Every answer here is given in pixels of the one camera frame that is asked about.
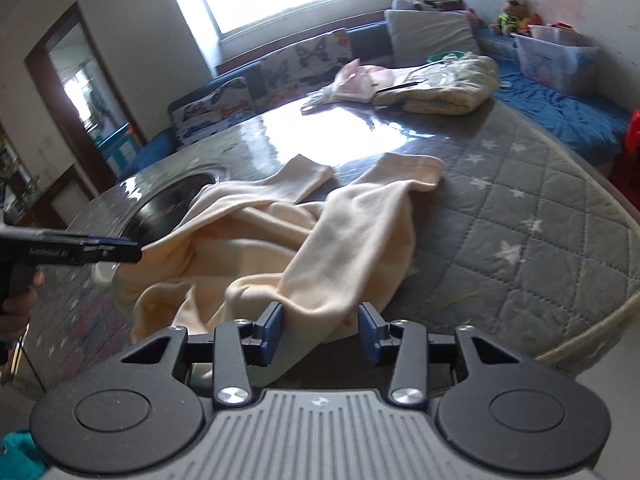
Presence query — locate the cream knit garment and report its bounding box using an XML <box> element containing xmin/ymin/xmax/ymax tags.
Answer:
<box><xmin>112</xmin><ymin>153</ymin><xmax>445</xmax><ymax>386</ymax></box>

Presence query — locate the person's left hand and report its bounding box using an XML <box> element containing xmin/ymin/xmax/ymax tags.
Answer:
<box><xmin>0</xmin><ymin>270</ymin><xmax>44</xmax><ymax>344</ymax></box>

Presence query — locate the black round induction cooktop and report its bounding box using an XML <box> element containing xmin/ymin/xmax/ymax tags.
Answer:
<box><xmin>119</xmin><ymin>170</ymin><xmax>220</xmax><ymax>246</ymax></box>

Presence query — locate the blue white small cabinet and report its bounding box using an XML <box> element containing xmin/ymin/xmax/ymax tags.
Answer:
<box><xmin>98</xmin><ymin>122</ymin><xmax>142</xmax><ymax>177</ymax></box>

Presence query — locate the grey quilted star table cover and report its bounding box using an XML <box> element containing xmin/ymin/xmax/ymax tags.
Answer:
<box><xmin>25</xmin><ymin>101</ymin><xmax>639</xmax><ymax>391</ymax></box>

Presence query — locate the left butterfly cushion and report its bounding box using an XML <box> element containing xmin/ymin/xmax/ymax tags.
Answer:
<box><xmin>171</xmin><ymin>77</ymin><xmax>256</xmax><ymax>148</ymax></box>

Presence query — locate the butterfly cushion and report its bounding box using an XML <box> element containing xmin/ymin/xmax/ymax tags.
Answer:
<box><xmin>171</xmin><ymin>77</ymin><xmax>256</xmax><ymax>148</ymax></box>
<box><xmin>259</xmin><ymin>28</ymin><xmax>354</xmax><ymax>101</ymax></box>

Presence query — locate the right butterfly cushion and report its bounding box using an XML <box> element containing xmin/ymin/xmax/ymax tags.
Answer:
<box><xmin>259</xmin><ymin>28</ymin><xmax>354</xmax><ymax>101</ymax></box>

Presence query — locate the pink garment in bag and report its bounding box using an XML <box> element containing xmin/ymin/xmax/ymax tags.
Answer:
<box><xmin>300</xmin><ymin>58</ymin><xmax>398</xmax><ymax>115</ymax></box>

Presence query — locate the yellow folded garment in bag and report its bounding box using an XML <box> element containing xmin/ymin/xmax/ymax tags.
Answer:
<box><xmin>371</xmin><ymin>52</ymin><xmax>500</xmax><ymax>116</ymax></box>

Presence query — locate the blue bed sheet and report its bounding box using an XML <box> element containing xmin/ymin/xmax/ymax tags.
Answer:
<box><xmin>473</xmin><ymin>27</ymin><xmax>630</xmax><ymax>167</ymax></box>

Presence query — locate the blue sofa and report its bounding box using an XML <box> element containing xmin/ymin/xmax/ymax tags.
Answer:
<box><xmin>118</xmin><ymin>21</ymin><xmax>393</xmax><ymax>182</ymax></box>

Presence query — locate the green bowl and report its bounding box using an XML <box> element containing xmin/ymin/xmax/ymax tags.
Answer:
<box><xmin>427</xmin><ymin>51</ymin><xmax>464</xmax><ymax>63</ymax></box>

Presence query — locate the red plastic stool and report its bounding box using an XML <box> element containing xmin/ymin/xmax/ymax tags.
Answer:
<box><xmin>622</xmin><ymin>108</ymin><xmax>640</xmax><ymax>160</ymax></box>

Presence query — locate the grey pillow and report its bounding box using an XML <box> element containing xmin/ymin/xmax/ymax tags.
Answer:
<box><xmin>384</xmin><ymin>10</ymin><xmax>480</xmax><ymax>67</ymax></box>

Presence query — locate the clear plastic storage box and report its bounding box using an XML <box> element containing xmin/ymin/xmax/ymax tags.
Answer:
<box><xmin>513</xmin><ymin>25</ymin><xmax>599</xmax><ymax>96</ymax></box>

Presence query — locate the teddy bear toy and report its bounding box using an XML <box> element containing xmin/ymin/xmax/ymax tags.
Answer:
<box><xmin>492</xmin><ymin>0</ymin><xmax>542</xmax><ymax>36</ymax></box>

